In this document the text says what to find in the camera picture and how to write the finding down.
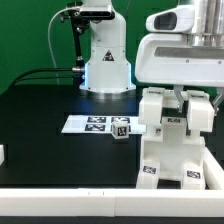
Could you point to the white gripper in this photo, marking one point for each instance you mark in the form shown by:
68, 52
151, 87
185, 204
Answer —
167, 59

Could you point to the white chair seat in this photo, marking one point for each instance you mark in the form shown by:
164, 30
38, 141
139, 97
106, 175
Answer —
170, 144

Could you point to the white marker cube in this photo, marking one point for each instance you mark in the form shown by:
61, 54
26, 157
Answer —
120, 129

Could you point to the white chair back frame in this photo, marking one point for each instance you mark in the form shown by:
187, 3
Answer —
197, 108

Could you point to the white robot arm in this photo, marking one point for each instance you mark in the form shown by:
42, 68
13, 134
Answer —
107, 71

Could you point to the white piece at left edge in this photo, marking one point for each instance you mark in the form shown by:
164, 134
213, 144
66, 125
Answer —
1, 154

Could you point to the white marker base plate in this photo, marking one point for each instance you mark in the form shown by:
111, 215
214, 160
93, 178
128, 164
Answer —
99, 124

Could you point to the white L-shaped wall fence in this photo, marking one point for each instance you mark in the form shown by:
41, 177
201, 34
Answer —
120, 202

